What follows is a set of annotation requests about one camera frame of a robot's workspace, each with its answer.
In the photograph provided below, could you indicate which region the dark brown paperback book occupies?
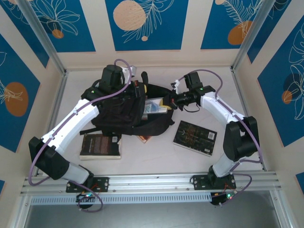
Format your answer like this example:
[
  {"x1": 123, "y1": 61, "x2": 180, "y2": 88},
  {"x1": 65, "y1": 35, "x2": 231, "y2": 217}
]
[{"x1": 79, "y1": 133, "x2": 122, "y2": 161}]

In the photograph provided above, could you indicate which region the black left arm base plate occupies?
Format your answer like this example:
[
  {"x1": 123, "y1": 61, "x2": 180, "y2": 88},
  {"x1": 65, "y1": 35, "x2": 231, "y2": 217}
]
[{"x1": 66, "y1": 176, "x2": 110, "y2": 193}]

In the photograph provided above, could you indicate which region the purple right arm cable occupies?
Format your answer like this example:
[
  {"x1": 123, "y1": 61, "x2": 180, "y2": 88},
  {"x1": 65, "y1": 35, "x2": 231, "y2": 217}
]
[{"x1": 177, "y1": 68, "x2": 264, "y2": 207}]

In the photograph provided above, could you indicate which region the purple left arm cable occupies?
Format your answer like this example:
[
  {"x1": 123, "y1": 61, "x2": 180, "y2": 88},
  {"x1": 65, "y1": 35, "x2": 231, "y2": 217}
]
[{"x1": 28, "y1": 58, "x2": 133, "y2": 213}]

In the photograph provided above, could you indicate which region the black book with orange print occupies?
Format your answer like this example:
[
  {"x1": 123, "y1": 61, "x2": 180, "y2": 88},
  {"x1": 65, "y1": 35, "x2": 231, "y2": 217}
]
[{"x1": 172, "y1": 120, "x2": 218, "y2": 157}]

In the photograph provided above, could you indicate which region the aluminium side rail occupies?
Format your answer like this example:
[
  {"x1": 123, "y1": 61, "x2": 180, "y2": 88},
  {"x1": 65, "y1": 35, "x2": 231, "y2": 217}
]
[
  {"x1": 35, "y1": 71, "x2": 69, "y2": 176},
  {"x1": 231, "y1": 67, "x2": 266, "y2": 171}
]

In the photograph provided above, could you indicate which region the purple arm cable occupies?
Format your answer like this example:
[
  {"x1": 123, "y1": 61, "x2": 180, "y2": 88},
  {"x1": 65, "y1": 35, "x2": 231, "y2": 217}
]
[
  {"x1": 28, "y1": 58, "x2": 133, "y2": 213},
  {"x1": 177, "y1": 68, "x2": 264, "y2": 207}
]

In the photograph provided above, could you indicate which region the aluminium frame rail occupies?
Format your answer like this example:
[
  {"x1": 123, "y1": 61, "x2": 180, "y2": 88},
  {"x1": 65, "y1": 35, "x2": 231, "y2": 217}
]
[{"x1": 20, "y1": 172, "x2": 283, "y2": 197}]

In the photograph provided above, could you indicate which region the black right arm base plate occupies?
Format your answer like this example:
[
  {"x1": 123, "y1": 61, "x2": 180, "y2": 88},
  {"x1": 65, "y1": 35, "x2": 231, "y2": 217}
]
[{"x1": 191, "y1": 174, "x2": 236, "y2": 190}]

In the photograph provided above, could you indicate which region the black backpack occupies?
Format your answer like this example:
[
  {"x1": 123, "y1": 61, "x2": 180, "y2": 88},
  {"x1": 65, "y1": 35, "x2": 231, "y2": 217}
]
[{"x1": 79, "y1": 71, "x2": 176, "y2": 143}]

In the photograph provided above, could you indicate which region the white slotted cable duct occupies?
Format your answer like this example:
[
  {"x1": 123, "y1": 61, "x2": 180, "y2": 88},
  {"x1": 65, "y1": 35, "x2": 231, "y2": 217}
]
[{"x1": 29, "y1": 192, "x2": 213, "y2": 205}]

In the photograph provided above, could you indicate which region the blue poster large peach circle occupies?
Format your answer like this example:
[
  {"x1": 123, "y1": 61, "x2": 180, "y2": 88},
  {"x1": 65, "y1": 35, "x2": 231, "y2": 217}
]
[{"x1": 105, "y1": 0, "x2": 190, "y2": 51}]

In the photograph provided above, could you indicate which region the aluminium corner post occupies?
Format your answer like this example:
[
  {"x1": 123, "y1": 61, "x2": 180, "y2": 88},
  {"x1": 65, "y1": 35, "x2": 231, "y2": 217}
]
[
  {"x1": 232, "y1": 0, "x2": 273, "y2": 72},
  {"x1": 18, "y1": 0, "x2": 67, "y2": 75}
]

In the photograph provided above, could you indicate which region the blue floral wall poster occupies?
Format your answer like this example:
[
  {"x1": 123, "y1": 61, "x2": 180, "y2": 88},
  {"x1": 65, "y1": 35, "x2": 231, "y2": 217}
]
[
  {"x1": 0, "y1": 4, "x2": 50, "y2": 69},
  {"x1": 247, "y1": 0, "x2": 304, "y2": 64}
]

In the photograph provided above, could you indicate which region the blue poster white flower outline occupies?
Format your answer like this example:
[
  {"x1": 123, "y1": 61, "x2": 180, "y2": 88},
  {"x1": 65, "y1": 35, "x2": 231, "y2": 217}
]
[{"x1": 23, "y1": 0, "x2": 96, "y2": 53}]

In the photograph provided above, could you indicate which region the blue poster orange circle flower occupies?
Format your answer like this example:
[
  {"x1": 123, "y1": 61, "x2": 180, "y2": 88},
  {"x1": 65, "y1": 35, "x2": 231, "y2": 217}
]
[
  {"x1": 0, "y1": 33, "x2": 41, "y2": 153},
  {"x1": 257, "y1": 21, "x2": 304, "y2": 148}
]

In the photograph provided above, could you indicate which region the blue poster fern orange circle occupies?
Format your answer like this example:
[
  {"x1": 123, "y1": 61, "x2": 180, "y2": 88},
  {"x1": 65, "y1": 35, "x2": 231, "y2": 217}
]
[{"x1": 200, "y1": 0, "x2": 265, "y2": 50}]

